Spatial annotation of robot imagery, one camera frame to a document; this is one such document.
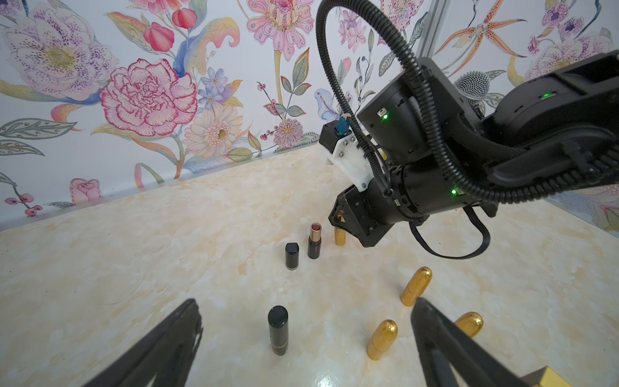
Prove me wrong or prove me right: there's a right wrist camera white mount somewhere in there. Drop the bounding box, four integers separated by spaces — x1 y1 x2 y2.
319 114 376 194

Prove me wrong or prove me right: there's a square gold black lipstick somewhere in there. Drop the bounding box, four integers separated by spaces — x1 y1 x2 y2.
521 366 572 387

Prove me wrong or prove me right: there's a black lipstick cap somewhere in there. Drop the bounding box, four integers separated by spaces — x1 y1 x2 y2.
285 243 299 270

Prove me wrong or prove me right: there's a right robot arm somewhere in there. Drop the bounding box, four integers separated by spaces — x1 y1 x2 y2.
316 1 618 249

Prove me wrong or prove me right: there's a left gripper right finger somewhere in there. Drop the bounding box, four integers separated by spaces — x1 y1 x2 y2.
410 298 525 387

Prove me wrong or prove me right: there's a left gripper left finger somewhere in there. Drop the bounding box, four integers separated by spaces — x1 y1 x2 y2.
86 298 203 386

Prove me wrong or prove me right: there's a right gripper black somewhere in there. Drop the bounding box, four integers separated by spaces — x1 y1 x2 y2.
328 185 407 248

